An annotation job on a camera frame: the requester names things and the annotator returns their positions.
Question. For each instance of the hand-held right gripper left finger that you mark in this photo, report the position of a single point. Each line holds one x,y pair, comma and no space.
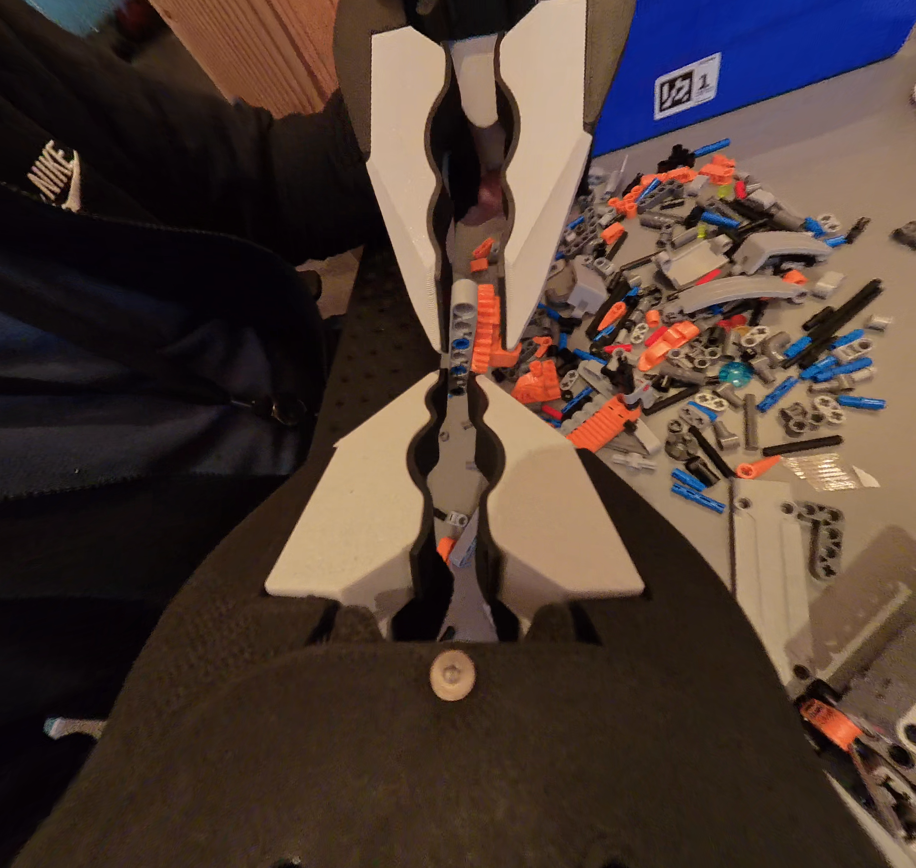
344,525

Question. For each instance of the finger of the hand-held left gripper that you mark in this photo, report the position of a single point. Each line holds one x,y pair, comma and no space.
551,110
401,139

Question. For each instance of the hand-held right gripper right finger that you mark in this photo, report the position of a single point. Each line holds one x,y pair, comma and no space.
573,525

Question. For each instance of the orange and grey wing assembly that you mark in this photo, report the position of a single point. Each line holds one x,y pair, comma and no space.
458,325

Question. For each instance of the pile of small building pieces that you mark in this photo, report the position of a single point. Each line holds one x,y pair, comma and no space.
687,339

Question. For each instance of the blue plastic bin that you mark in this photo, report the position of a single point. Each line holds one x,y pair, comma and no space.
773,38

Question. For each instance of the grey building kit robot assembly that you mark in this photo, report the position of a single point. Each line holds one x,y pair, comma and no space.
873,611

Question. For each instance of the person's left forearm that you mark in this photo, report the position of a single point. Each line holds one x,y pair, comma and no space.
301,167

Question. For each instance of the person's left hand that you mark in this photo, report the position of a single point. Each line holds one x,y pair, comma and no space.
491,189

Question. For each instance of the black perforated mat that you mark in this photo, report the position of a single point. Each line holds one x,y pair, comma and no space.
365,353

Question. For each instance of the wide light grey panel piece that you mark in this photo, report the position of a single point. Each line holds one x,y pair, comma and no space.
766,568

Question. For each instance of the dark grey studded beam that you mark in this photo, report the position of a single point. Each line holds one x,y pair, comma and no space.
822,539

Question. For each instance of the small clear plastic bag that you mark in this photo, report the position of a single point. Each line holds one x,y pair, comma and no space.
819,470

